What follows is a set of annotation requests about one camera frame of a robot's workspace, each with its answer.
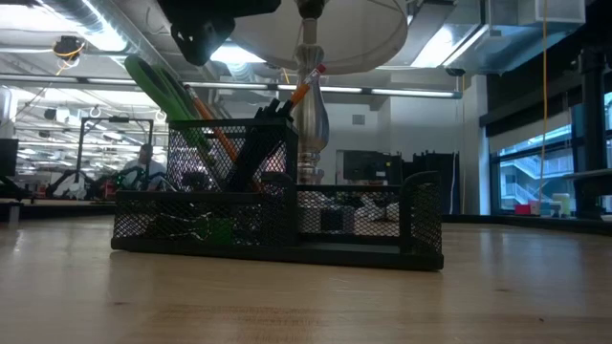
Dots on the black ceiling-mounted device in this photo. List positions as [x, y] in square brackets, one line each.
[68, 48]

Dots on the silver round ventilation duct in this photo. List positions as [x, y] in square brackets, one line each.
[129, 38]

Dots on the large rectangular metal duct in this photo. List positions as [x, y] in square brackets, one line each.
[478, 43]

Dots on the person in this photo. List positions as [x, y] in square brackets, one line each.
[146, 167]

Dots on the black vertical column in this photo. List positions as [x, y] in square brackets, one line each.
[592, 143]

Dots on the white shade table lamp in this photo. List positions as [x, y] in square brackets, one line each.
[311, 124]

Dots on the black mesh desk organizer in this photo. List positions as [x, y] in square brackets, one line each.
[311, 253]

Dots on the long ceiling light strip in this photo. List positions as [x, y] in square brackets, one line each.
[382, 91]

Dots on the black pen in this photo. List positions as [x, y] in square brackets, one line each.
[273, 107]
[262, 113]
[285, 111]

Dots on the computer monitor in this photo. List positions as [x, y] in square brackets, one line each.
[531, 162]

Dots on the red plastic box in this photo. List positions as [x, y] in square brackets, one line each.
[522, 209]

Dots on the black dome camera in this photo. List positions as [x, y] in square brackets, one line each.
[454, 72]

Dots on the green marker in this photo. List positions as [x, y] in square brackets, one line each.
[148, 81]

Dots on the dark background monitor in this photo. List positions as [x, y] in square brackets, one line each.
[8, 157]

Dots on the black binder clip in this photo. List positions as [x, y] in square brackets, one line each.
[191, 224]

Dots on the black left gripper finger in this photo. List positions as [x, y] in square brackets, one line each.
[201, 43]

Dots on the black background stand frame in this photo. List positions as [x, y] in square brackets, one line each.
[117, 119]

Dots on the black storage cabinets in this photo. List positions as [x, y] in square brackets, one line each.
[368, 167]

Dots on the pale green plastic cup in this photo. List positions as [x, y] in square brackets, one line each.
[565, 204]

